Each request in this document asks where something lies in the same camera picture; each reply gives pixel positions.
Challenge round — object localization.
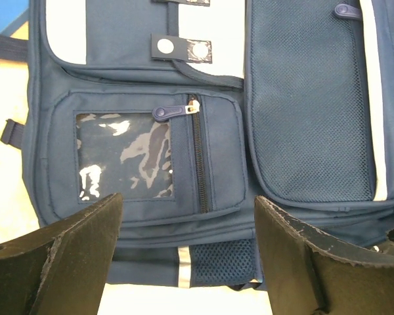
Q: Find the navy blue backpack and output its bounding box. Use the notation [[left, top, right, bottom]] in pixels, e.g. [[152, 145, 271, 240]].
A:
[[0, 1, 394, 290]]

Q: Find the blue shelf unit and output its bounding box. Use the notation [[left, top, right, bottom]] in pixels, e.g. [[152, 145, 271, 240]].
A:
[[0, 0, 29, 36]]

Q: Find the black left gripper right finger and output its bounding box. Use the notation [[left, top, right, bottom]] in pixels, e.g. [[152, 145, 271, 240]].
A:
[[254, 196, 394, 314]]

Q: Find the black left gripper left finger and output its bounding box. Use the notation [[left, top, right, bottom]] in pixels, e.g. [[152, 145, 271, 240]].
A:
[[0, 193, 123, 314]]

